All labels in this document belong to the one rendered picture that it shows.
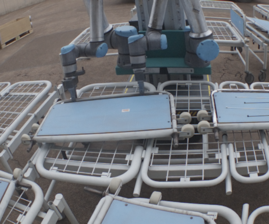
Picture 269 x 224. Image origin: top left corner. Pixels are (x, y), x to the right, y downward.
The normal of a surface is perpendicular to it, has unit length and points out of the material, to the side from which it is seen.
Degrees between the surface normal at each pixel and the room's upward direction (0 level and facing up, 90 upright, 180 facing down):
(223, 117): 5
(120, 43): 90
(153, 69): 90
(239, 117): 5
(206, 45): 95
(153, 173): 90
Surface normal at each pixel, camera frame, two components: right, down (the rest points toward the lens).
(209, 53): 0.13, 0.60
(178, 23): -0.19, 0.55
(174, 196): -0.13, -0.83
